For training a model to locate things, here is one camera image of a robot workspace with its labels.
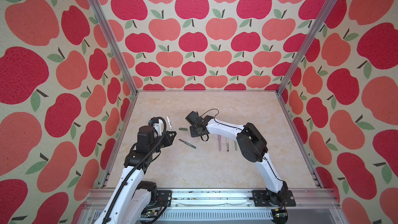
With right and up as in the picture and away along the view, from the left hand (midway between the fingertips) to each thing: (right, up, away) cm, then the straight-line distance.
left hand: (177, 134), depth 77 cm
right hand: (+10, -2, +21) cm, 23 cm away
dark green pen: (+4, -9, +16) cm, 19 cm away
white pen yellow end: (-4, +5, 0) cm, 7 cm away
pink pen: (+23, -8, +16) cm, 30 cm away
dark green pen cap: (0, -1, +22) cm, 22 cm away
